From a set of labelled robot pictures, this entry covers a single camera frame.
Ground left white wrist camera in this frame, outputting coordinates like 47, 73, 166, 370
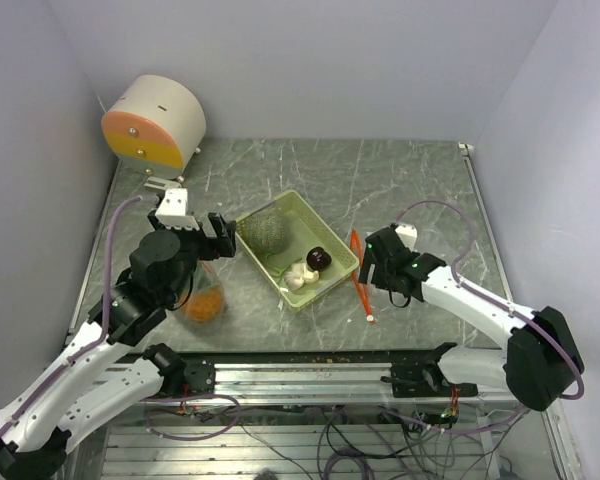
155, 188, 195, 230

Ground clear zip bag orange zipper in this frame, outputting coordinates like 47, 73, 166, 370
174, 261, 225, 324

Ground white toy garlic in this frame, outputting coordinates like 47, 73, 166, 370
282, 261, 320, 291

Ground beige drum orange yellow face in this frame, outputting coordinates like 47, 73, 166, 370
101, 74, 207, 180

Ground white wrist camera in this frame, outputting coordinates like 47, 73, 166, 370
155, 188, 195, 230
395, 223, 418, 250

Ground green netted toy melon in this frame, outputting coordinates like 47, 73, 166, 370
241, 211, 290, 255

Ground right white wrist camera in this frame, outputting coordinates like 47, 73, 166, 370
395, 223, 418, 250

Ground purple cable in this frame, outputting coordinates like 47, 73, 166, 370
0, 194, 159, 451
394, 199, 586, 400

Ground small white bracket block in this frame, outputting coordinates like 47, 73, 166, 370
143, 176, 182, 194

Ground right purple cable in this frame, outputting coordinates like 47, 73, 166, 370
394, 199, 586, 400

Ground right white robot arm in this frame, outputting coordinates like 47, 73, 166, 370
358, 224, 584, 411

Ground pale green plastic basket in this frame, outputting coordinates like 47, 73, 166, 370
236, 190, 359, 312

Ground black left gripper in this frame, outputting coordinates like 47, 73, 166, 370
146, 209, 235, 303

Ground dark toy plum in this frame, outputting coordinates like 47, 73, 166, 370
306, 246, 332, 272

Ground aluminium rail frame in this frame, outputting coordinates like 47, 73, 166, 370
74, 349, 561, 401

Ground loose cables under table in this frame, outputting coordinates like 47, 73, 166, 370
139, 389, 531, 480

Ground orange toy pineapple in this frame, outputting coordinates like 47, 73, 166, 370
183, 286, 225, 323

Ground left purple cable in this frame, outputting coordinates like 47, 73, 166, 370
0, 194, 159, 451

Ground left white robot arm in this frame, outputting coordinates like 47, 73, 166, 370
0, 211, 236, 479

